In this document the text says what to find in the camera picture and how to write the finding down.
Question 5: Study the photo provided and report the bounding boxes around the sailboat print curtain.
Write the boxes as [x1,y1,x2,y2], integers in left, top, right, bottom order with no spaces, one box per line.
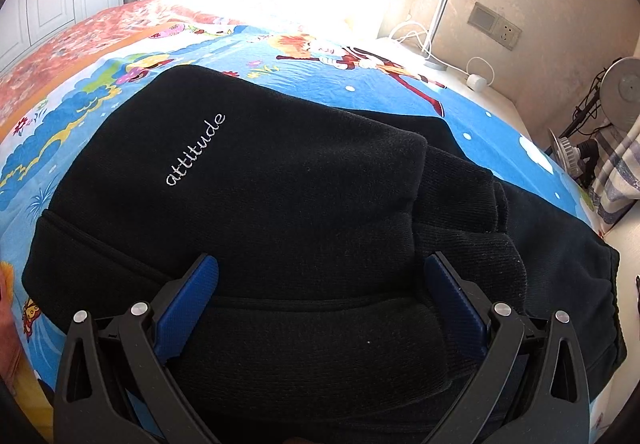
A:
[592,123,640,226]

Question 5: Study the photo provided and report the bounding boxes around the round grey desk lamp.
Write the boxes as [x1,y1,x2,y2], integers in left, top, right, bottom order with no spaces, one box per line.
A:
[559,56,640,137]

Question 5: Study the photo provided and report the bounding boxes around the pink floral bed sheet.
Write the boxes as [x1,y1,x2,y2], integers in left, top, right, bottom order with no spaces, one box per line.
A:
[0,0,213,92]

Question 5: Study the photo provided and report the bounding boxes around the blue cartoon printed blanket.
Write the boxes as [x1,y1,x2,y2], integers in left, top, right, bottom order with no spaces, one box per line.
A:
[0,21,609,361]

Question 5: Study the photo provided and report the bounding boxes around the white cable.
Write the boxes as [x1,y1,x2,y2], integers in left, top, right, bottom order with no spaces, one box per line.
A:
[387,18,434,56]

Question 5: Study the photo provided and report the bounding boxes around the black pants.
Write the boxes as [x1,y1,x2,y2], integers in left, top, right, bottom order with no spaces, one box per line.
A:
[21,64,629,444]

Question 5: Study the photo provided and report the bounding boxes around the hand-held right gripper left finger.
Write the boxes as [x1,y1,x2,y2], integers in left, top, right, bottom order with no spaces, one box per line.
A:
[52,253,221,444]

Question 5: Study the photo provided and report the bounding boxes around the grey wall switch panel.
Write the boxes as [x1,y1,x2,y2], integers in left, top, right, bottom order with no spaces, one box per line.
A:
[468,1,522,50]

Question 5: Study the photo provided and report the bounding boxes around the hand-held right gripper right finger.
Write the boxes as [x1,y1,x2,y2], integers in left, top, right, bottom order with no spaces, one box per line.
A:
[422,251,594,444]

